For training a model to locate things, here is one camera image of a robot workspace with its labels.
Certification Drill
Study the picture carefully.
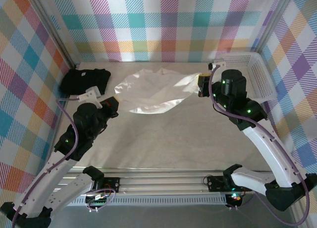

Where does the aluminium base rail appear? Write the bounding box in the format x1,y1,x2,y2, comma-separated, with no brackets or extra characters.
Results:
56,168,273,196

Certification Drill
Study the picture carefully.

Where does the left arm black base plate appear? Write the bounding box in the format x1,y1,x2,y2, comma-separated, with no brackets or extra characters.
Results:
99,177,121,193

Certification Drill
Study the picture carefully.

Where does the white t-shirt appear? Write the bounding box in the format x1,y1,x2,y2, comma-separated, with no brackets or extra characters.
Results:
113,67,203,114

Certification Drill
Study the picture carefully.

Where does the controller board with coloured light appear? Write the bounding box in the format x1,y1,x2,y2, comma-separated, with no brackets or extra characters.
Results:
225,192,245,210

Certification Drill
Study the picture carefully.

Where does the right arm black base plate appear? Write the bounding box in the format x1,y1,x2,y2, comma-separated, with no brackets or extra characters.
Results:
207,175,253,193

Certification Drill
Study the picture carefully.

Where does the white plastic mesh basket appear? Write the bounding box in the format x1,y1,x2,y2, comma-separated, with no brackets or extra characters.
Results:
214,52,277,105

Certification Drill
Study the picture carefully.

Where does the folded black t-shirt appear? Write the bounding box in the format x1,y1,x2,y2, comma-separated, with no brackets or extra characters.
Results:
60,68,111,96

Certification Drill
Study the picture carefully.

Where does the black controller board with wires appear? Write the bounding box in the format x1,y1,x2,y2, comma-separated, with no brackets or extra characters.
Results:
85,192,111,213

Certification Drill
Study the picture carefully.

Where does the aluminium frame post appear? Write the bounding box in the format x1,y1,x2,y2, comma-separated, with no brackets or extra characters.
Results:
29,0,80,68
250,0,298,54

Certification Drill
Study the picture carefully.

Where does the slotted grey cable duct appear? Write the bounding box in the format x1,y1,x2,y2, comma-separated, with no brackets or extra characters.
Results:
66,197,227,206

